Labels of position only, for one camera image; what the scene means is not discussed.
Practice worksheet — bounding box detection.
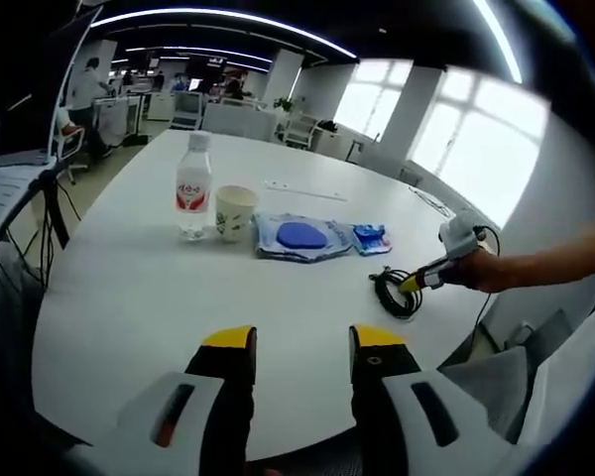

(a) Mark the blue plastic snack bag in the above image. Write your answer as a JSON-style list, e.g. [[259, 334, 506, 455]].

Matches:
[[252, 210, 356, 265]]

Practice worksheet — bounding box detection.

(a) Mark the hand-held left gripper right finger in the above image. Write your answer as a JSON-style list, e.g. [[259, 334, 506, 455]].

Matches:
[[348, 324, 493, 476]]

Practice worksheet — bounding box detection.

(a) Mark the black cable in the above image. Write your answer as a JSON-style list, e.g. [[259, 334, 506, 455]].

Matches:
[[368, 267, 423, 321]]

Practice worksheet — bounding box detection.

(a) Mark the right hand-held gripper cable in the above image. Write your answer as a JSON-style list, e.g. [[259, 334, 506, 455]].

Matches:
[[470, 223, 502, 348]]

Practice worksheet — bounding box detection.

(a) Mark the grey office chair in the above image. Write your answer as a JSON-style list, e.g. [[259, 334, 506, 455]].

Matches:
[[435, 309, 574, 442]]

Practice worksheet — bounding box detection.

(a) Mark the white mesh chair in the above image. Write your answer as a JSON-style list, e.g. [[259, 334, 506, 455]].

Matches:
[[0, 163, 56, 259]]

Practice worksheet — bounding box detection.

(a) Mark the person's right hand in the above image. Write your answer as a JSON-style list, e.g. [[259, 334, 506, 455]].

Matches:
[[445, 247, 507, 295]]

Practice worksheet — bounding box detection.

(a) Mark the ceiling light strip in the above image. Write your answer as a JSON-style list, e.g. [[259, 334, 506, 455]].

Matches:
[[91, 7, 358, 60], [470, 0, 525, 83]]

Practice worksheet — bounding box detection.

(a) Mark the clear water bottle red label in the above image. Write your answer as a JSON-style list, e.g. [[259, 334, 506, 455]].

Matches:
[[175, 132, 214, 243]]

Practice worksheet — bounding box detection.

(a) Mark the small blue wrapper packet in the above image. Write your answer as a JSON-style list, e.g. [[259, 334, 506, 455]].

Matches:
[[350, 223, 394, 257]]

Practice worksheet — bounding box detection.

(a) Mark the black tripod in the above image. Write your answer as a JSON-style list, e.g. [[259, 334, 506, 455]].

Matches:
[[0, 168, 83, 298]]

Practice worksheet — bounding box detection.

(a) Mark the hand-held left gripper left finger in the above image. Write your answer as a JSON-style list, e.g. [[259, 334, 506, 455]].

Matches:
[[113, 324, 258, 476]]

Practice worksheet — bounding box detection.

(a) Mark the white cable cover strip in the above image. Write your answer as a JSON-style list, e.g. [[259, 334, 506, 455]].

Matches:
[[264, 178, 348, 202]]

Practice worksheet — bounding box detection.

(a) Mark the large window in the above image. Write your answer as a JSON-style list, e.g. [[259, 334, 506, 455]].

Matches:
[[411, 71, 549, 224], [334, 61, 413, 145]]

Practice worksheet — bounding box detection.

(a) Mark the white paper cup green print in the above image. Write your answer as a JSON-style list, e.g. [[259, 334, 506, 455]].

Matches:
[[213, 184, 260, 244]]

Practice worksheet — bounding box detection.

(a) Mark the white office chair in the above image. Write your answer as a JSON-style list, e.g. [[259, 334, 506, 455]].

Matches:
[[171, 91, 204, 130], [54, 108, 88, 184], [282, 113, 323, 150]]

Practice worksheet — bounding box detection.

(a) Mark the person's white shirt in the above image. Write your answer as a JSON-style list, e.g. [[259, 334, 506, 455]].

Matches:
[[518, 297, 595, 447]]

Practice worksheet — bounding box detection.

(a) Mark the loose thin cable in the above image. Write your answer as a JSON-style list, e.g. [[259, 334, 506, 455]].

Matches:
[[409, 186, 455, 219]]

